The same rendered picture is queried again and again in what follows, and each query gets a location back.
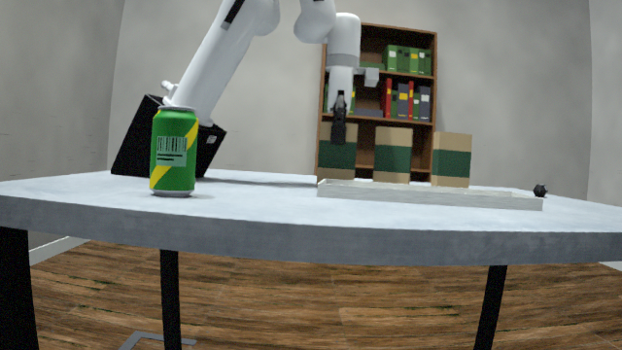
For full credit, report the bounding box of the tan and green flat pack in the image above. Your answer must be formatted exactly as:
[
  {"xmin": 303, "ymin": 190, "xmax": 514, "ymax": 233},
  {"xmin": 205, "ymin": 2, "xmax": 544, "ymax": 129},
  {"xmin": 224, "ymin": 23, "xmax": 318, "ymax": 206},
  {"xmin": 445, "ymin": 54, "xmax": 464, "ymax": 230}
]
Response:
[
  {"xmin": 372, "ymin": 126, "xmax": 413, "ymax": 185},
  {"xmin": 431, "ymin": 131, "xmax": 472, "ymax": 189},
  {"xmin": 316, "ymin": 122, "xmax": 358, "ymax": 187}
]

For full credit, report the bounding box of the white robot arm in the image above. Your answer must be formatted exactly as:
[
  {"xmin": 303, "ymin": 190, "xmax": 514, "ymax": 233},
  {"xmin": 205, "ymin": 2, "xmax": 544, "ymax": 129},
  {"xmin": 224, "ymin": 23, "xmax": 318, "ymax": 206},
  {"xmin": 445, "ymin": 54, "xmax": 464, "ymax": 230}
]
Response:
[{"xmin": 161, "ymin": 0, "xmax": 379, "ymax": 127}]

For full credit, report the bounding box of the green drink can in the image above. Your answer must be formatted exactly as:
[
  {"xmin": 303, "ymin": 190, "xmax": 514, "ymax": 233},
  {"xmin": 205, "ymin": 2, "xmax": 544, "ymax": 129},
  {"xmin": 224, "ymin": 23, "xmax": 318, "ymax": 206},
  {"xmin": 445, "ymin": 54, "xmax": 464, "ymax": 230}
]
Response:
[{"xmin": 150, "ymin": 106, "xmax": 198, "ymax": 197}]

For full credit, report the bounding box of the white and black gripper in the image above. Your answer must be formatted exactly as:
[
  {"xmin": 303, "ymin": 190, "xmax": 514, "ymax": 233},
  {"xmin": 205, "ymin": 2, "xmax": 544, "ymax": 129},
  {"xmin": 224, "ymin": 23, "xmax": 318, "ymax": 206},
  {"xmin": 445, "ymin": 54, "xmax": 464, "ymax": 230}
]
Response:
[{"xmin": 326, "ymin": 65, "xmax": 359, "ymax": 145}]

